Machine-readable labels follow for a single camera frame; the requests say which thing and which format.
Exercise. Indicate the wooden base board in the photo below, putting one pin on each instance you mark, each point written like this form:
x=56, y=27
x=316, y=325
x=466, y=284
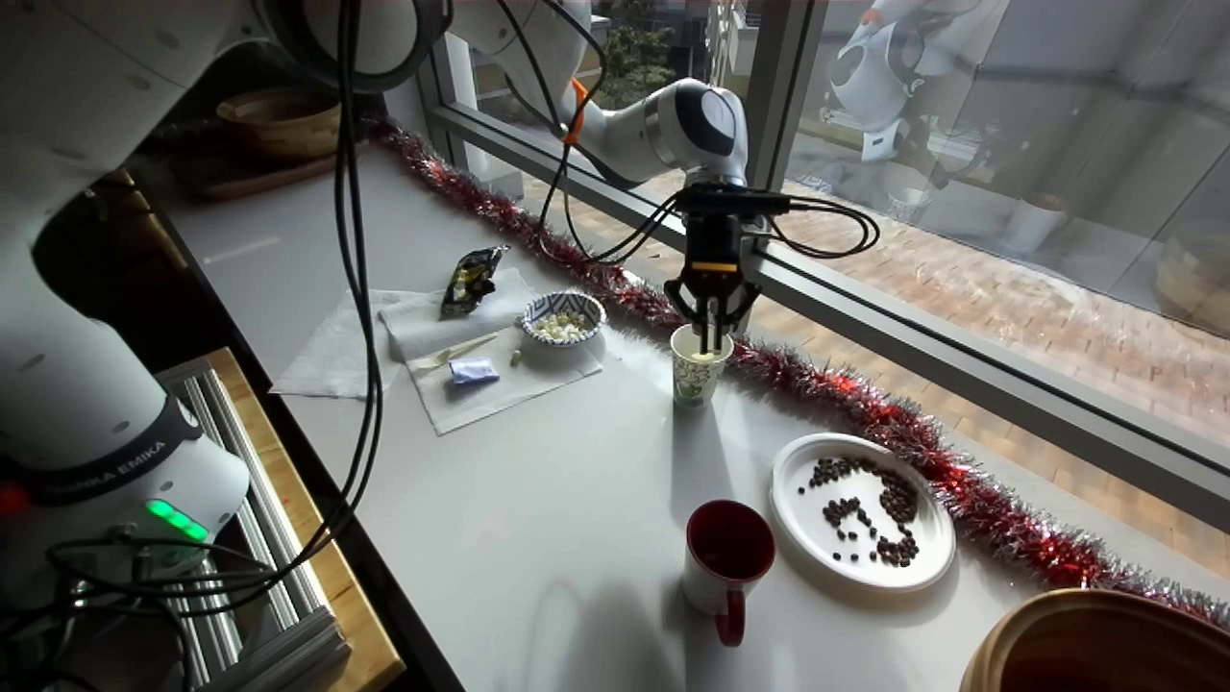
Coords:
x=329, y=563

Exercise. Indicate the white outdoor pot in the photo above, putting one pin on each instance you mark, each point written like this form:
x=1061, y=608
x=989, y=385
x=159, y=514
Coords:
x=1026, y=228

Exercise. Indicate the white mug red inside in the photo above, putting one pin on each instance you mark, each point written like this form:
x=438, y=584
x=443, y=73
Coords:
x=715, y=571

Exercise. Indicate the white green paper cup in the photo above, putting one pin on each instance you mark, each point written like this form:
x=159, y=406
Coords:
x=701, y=379

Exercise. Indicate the white round plate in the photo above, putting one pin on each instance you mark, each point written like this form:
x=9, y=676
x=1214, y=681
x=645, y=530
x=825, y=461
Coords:
x=792, y=514

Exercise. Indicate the blue patterned small bowl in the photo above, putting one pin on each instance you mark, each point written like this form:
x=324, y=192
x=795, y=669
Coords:
x=562, y=346

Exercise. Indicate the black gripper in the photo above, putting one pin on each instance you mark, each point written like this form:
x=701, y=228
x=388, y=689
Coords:
x=715, y=237

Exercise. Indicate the pale snack pieces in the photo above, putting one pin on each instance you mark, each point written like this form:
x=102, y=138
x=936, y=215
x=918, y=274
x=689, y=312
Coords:
x=558, y=325

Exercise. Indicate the dark wooden tray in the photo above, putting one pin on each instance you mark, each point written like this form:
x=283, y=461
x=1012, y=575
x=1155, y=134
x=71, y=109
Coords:
x=211, y=173

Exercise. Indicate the crumpled white paper towel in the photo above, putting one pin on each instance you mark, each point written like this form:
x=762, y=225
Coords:
x=332, y=360

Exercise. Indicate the red tinsel garland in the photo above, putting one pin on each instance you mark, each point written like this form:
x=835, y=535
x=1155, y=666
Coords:
x=895, y=424

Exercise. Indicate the grey window frame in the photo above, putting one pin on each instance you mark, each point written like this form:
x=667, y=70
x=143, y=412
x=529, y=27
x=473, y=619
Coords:
x=975, y=360

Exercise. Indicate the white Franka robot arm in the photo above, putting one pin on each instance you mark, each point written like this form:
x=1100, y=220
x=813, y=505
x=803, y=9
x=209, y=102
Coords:
x=77, y=385

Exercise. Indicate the small wooden bowl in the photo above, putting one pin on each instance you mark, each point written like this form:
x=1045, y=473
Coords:
x=284, y=120

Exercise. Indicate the white blue sachet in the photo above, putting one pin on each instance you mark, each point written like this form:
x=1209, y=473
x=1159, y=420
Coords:
x=473, y=373

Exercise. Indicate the flat white paper towel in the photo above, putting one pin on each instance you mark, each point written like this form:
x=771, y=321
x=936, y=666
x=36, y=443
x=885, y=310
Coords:
x=514, y=385

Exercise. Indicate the cream plastic fork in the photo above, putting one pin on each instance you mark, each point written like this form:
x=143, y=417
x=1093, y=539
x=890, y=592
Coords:
x=451, y=352

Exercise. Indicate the large wooden bowl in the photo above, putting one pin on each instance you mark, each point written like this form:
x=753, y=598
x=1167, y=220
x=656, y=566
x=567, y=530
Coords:
x=1100, y=646

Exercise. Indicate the aluminium rail profile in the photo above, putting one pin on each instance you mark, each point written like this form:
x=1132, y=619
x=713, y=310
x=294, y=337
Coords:
x=274, y=599

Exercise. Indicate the black yellow snack wrapper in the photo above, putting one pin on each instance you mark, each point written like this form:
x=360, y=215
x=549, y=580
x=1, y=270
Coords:
x=471, y=282

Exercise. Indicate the coffee beans heap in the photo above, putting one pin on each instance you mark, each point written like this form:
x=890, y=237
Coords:
x=885, y=544

